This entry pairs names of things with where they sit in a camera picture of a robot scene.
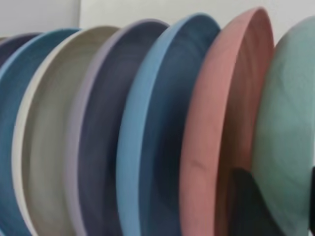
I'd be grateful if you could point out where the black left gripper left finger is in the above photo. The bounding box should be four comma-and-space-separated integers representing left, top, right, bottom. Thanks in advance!
230, 167, 284, 236

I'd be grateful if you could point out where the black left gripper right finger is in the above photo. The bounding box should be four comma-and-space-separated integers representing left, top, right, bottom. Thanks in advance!
310, 166, 315, 233

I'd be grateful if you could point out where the green round plate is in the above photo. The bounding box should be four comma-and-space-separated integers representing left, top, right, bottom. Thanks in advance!
252, 16, 315, 236

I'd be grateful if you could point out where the pink round plate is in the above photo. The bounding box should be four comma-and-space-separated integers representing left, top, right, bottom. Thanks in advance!
179, 6, 275, 236

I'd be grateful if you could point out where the blue round plate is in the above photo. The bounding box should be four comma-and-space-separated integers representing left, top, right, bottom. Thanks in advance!
0, 28, 82, 236
116, 12, 221, 236

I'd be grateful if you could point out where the purple round plate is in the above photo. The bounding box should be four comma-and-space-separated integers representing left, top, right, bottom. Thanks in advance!
64, 19, 170, 236
0, 32, 42, 67

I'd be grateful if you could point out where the beige round plate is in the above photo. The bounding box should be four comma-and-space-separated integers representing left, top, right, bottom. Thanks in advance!
11, 25, 121, 236

